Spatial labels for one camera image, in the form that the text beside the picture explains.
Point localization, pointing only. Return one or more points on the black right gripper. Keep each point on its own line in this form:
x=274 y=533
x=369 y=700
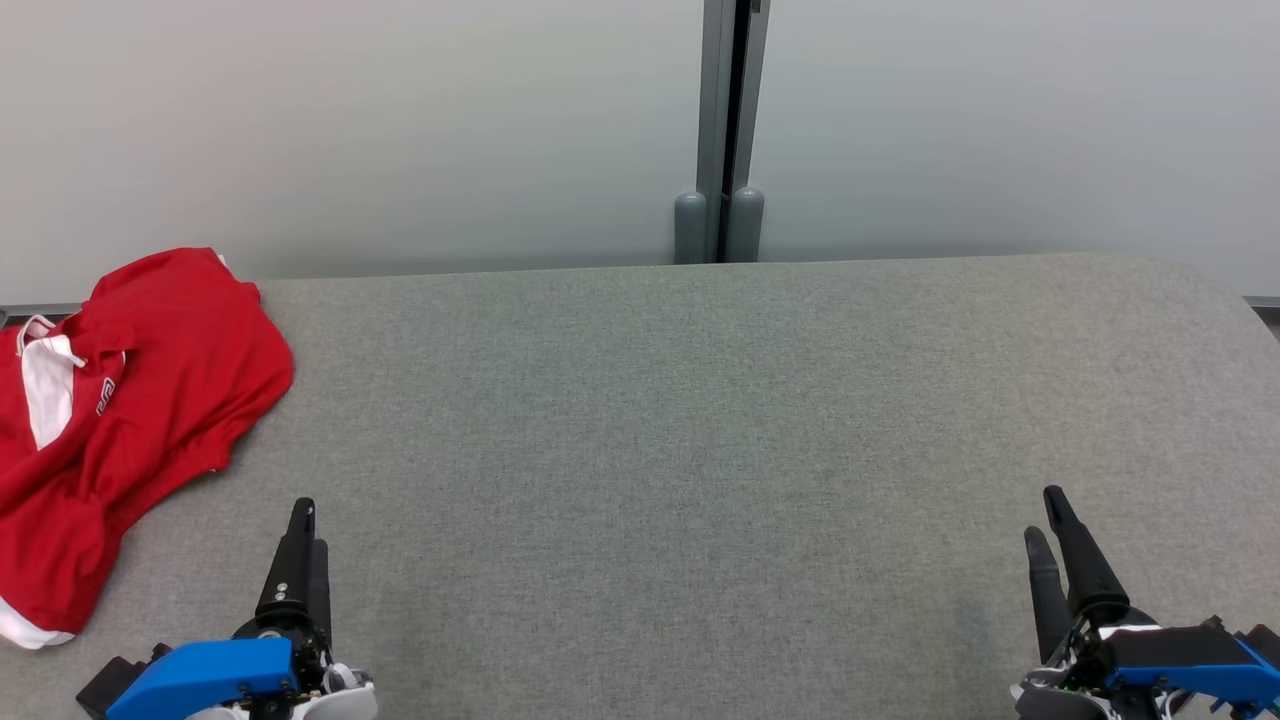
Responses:
x=1090 y=655

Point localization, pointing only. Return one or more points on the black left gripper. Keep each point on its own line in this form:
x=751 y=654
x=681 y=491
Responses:
x=312 y=660

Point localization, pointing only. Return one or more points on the red basketball jersey white trim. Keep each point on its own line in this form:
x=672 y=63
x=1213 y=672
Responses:
x=50 y=540

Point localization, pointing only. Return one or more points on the blue left camera bracket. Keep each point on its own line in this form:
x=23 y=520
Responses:
x=210 y=670

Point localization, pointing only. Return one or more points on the blue camera bracket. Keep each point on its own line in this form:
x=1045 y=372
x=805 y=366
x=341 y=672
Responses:
x=1190 y=675
x=210 y=670

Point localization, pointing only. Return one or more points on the blue right camera bracket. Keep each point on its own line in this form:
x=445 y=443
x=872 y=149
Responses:
x=1190 y=675

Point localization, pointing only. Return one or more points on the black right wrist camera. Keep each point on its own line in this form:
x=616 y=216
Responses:
x=1262 y=640

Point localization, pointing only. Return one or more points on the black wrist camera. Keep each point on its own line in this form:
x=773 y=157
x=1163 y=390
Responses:
x=1262 y=640
x=110 y=685

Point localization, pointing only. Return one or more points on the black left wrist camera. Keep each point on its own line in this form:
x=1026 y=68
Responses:
x=110 y=685

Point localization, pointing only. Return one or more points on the grey rounded post foot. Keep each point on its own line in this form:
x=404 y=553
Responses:
x=746 y=228
x=690 y=230

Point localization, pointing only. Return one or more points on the grey partition post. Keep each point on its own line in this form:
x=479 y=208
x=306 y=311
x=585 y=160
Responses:
x=715 y=100

